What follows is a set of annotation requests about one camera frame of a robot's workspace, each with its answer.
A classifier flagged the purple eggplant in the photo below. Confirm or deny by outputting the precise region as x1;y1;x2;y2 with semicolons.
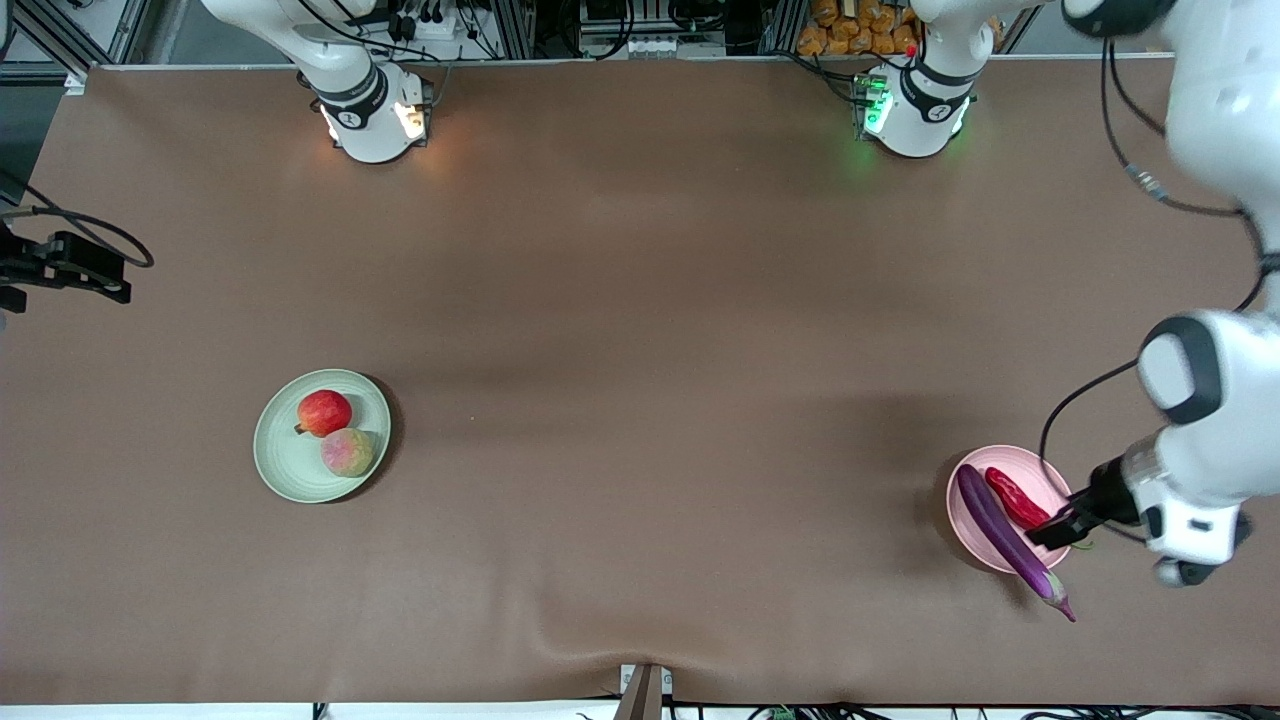
955;463;1078;623

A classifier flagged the red chili pepper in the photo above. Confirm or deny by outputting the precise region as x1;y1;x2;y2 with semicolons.
985;467;1093;551

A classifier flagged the red apple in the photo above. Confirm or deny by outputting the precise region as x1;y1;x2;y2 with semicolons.
295;390;353;439

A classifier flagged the green pink peach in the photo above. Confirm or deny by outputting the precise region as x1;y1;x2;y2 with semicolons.
320;428;377;478

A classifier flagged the pink plate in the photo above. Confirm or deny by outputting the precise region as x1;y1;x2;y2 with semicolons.
946;445;1078;576

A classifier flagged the light green plate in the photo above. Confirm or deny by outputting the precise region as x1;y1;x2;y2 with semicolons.
252;369;392;504

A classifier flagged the white power strip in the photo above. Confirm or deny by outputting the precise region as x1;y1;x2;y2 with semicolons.
618;35;703;59
385;5;461;43

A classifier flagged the brown table mat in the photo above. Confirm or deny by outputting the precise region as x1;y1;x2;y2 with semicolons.
0;60;1280;706

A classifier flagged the bag of orange items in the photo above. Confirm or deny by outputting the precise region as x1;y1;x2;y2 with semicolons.
797;0;921;57

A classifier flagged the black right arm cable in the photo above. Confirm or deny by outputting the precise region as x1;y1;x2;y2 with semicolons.
0;170;156;269

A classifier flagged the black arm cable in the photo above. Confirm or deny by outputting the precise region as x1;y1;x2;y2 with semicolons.
1038;40;1280;546
0;170;156;269

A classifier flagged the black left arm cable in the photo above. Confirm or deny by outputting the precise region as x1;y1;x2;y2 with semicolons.
1038;40;1280;546

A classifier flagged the aluminium frame bar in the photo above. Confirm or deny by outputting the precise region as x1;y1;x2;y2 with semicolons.
20;0;96;96

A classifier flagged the aluminium frame post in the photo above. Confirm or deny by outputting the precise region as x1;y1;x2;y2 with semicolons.
488;0;538;59
760;0;806;56

